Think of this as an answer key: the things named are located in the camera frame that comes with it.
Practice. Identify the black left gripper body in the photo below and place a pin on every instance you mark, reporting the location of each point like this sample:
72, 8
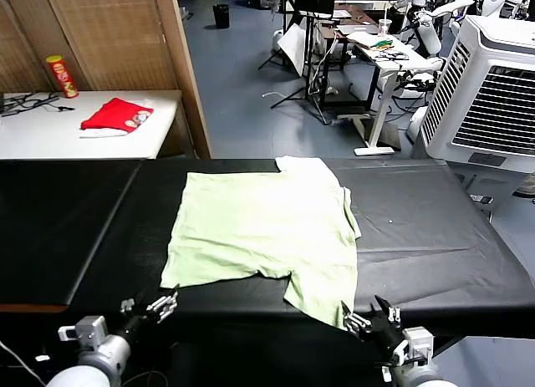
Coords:
136, 324

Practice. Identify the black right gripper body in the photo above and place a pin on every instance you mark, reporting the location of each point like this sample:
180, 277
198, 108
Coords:
384, 339

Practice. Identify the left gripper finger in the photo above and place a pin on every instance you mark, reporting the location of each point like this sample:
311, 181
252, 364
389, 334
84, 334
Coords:
127, 305
161, 305

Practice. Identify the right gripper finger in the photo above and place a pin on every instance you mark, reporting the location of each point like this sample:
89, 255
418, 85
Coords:
392, 314
355, 322

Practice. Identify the light green t-shirt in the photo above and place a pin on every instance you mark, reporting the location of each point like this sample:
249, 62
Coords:
259, 228

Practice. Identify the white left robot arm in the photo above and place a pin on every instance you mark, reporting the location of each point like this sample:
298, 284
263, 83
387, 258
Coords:
94, 364

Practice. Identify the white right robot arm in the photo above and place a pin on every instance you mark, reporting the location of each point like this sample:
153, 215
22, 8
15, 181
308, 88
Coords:
418, 374

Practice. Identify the large black table cover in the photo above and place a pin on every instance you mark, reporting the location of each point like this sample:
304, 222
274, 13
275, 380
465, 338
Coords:
418, 253

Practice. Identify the small black table cover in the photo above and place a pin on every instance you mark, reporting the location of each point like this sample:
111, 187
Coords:
54, 228

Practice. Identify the white side table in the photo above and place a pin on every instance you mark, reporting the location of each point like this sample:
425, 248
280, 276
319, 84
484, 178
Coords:
42, 136

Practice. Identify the red santa hat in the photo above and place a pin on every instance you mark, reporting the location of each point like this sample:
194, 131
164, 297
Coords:
113, 115

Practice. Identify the white air cooler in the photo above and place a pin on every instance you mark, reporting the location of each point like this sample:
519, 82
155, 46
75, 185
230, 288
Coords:
493, 103

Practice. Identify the red chips can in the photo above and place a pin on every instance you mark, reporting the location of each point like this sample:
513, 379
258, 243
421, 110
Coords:
62, 75

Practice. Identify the white standing desk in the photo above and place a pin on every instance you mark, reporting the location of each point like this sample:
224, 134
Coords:
386, 69

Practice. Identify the black-legged desk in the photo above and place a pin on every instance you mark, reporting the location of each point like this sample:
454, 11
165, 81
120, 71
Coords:
311, 61

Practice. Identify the wooden folding screen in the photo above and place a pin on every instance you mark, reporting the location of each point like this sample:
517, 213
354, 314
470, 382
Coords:
117, 36

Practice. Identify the black tripod stand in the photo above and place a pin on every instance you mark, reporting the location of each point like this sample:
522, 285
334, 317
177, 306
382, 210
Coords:
271, 59

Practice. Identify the white humanoid robot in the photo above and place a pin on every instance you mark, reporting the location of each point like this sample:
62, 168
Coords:
493, 0
430, 32

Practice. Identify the white reflector board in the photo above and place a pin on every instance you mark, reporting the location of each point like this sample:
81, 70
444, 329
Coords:
292, 44

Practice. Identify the silver laptop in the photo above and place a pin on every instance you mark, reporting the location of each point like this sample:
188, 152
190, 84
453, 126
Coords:
357, 29

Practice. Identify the plastic cup with straw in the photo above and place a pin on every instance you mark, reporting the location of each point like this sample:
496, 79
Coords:
384, 26

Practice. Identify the black trash bin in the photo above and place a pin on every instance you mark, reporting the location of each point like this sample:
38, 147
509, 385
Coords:
221, 16

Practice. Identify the brown wooden desk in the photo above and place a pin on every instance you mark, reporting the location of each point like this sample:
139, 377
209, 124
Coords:
359, 17

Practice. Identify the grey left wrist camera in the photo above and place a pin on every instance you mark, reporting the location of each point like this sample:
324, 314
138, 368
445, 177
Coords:
88, 327

